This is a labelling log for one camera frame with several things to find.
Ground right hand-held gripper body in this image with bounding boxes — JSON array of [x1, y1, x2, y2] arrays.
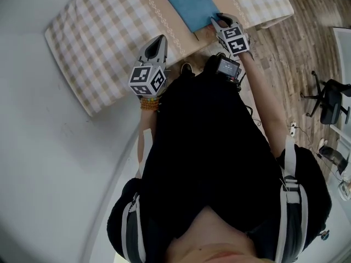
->
[[216, 23, 251, 57]]

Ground orange bead bracelet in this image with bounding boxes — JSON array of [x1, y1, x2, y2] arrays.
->
[[139, 96, 161, 112]]

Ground left white harness strap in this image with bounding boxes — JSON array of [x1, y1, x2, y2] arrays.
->
[[120, 192, 148, 263]]

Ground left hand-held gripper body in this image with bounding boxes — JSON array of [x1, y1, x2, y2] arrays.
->
[[128, 60, 169, 97]]

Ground person's left forearm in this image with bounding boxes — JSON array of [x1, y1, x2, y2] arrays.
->
[[136, 102, 160, 179]]

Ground black office chair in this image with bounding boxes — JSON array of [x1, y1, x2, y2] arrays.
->
[[299, 70, 351, 125]]

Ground person's left black shoe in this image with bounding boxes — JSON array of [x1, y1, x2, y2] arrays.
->
[[180, 62, 196, 78]]

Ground right white harness strap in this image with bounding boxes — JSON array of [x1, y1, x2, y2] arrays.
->
[[275, 134, 309, 263]]

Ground checkered tablecloth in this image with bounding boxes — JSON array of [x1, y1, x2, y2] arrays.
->
[[44, 0, 295, 117]]

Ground person's right black shoe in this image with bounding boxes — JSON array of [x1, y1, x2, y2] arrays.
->
[[205, 54, 223, 74]]

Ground black recorder with screen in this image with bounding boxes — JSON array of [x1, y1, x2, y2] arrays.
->
[[215, 56, 242, 83]]

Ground person's black shoe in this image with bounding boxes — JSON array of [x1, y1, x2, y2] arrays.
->
[[180, 62, 196, 78], [205, 54, 223, 74]]

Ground person's face and neck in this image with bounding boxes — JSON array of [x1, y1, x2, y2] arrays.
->
[[165, 205, 261, 263]]

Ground person's right forearm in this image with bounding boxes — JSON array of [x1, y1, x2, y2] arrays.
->
[[240, 53, 289, 159]]

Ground person's black clothing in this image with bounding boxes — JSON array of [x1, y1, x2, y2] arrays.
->
[[106, 64, 332, 263]]

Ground black cable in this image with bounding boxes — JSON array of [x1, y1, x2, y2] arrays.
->
[[235, 72, 262, 126]]

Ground notebook with blue cover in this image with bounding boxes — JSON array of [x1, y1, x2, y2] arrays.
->
[[163, 0, 222, 42]]

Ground white harness strap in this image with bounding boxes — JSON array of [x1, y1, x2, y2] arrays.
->
[[120, 192, 148, 263], [275, 134, 309, 263]]

